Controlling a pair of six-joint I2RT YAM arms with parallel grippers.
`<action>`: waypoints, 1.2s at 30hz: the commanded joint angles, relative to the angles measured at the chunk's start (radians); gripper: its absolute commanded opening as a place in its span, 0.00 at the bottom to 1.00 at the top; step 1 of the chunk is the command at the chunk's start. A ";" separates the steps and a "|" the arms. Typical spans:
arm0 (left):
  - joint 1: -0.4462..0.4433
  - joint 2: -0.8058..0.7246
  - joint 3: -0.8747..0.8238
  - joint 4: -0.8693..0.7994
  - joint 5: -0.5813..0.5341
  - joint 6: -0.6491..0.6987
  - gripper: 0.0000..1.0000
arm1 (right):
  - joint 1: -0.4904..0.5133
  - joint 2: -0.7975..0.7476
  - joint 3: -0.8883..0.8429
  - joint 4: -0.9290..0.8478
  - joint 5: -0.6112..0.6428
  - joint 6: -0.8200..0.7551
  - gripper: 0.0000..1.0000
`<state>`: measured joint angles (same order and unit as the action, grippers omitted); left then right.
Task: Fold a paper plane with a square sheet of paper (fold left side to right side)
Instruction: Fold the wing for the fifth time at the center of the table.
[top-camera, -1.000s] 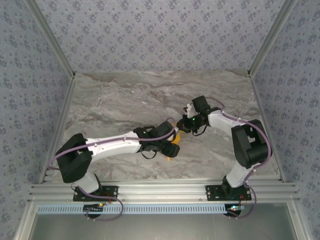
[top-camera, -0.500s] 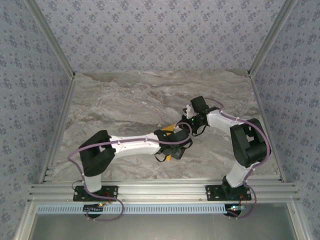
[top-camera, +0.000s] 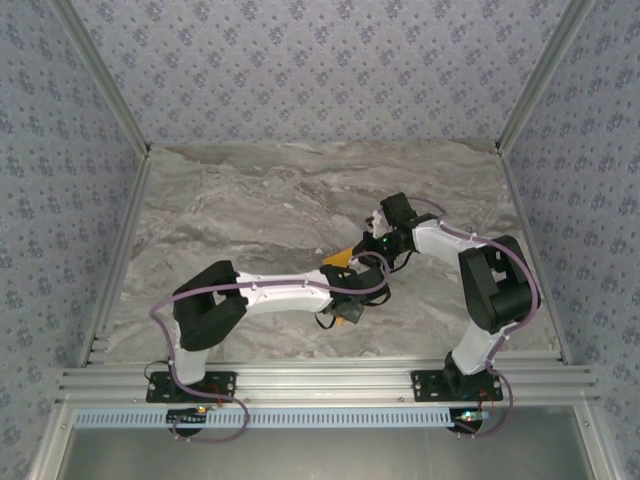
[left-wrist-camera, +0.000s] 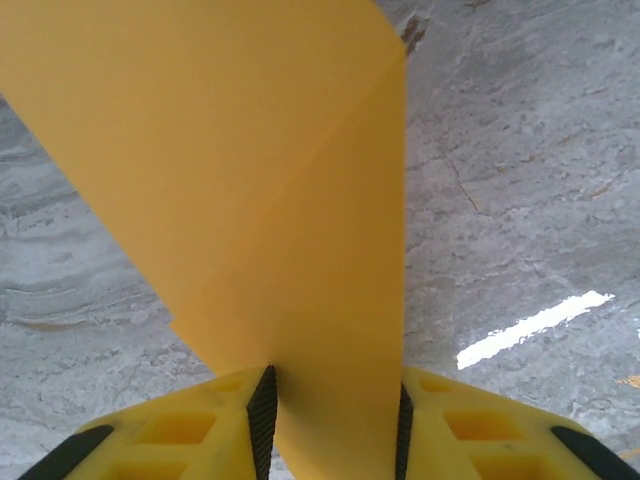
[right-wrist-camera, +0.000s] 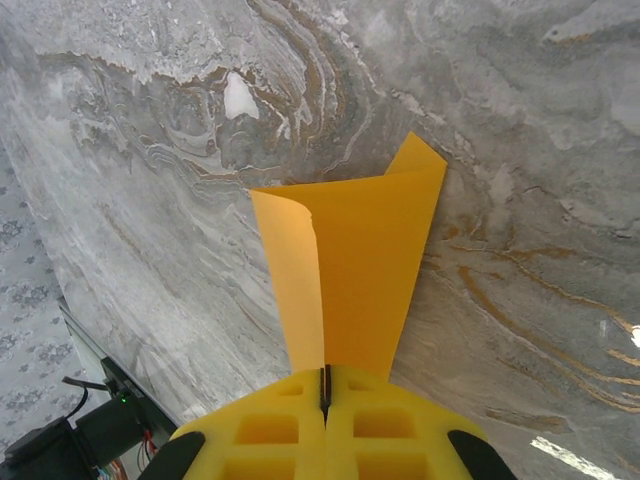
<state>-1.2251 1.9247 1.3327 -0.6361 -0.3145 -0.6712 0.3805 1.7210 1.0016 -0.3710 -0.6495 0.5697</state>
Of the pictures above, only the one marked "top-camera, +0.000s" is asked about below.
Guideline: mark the small black controller board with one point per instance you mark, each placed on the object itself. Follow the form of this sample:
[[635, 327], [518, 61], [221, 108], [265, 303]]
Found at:
[[185, 417], [470, 416]]

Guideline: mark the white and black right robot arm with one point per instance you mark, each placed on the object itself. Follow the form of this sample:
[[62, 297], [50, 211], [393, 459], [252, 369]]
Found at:
[[500, 290]]

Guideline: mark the aluminium frame post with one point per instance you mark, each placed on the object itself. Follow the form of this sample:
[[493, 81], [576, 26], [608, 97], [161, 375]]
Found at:
[[106, 75], [540, 75]]

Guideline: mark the steel sheet tray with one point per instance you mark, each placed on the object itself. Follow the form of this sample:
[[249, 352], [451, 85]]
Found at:
[[320, 455]]

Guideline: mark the aluminium table side rail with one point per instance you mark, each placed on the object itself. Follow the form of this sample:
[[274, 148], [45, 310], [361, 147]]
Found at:
[[517, 200], [131, 200]]

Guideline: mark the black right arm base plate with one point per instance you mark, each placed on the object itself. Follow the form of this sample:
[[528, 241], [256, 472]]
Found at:
[[425, 387]]

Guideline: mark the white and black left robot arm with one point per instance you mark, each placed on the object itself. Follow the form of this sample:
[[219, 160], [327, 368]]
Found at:
[[210, 310]]

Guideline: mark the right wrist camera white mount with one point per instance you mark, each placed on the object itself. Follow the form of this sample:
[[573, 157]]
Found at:
[[376, 222]]

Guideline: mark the aluminium cross rail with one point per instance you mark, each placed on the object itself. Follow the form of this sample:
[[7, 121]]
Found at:
[[320, 385]]

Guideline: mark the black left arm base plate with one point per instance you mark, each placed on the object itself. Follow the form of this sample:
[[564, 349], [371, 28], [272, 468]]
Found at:
[[155, 395]]

